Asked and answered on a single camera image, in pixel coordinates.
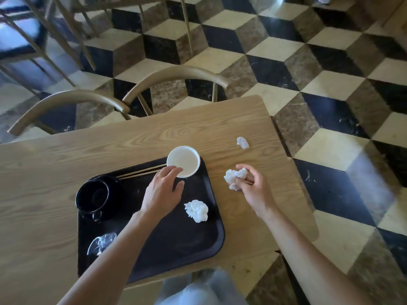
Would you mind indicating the small crumpled white tissue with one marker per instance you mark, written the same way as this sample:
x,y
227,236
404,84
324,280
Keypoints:
x,y
242,142

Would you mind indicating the clear plastic wrapper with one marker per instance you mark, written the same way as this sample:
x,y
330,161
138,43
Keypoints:
x,y
100,243

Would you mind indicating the large white tissue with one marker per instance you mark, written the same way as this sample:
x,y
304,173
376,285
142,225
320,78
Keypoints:
x,y
233,178

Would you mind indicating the wooden chair with curved back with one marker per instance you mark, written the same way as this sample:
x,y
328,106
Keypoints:
x,y
63,100
175,73

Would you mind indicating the wooden chair with blue cushion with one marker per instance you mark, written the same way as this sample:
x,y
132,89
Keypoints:
x,y
19,38

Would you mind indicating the person's grey trousers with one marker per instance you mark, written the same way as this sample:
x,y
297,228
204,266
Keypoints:
x,y
203,290

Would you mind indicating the person's right fingers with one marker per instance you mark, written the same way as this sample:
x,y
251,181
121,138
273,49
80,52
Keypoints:
x,y
249,175

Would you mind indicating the black plastic tray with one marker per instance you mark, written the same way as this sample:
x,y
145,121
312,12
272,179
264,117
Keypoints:
x,y
178,241

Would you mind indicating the person's left hand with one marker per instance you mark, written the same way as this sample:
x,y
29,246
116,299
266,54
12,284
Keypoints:
x,y
159,195

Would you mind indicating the person's right hand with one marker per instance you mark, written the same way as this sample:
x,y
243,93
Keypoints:
x,y
259,193

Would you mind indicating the wooden spindle chair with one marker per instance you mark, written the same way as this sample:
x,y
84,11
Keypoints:
x,y
187,25

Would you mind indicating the wooden chopstick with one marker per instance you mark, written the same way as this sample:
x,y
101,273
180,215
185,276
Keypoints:
x,y
141,170
138,175

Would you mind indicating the person's left thumb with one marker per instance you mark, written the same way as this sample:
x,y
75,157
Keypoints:
x,y
178,189

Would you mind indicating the white round bowl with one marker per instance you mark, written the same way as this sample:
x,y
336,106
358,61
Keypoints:
x,y
186,160

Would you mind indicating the black mug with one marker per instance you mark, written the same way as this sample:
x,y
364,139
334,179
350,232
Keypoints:
x,y
93,196

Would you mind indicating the person's left forearm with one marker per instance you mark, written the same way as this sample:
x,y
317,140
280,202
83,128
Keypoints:
x,y
117,254

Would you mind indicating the person's right forearm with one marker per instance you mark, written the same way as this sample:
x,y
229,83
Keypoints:
x,y
305,254

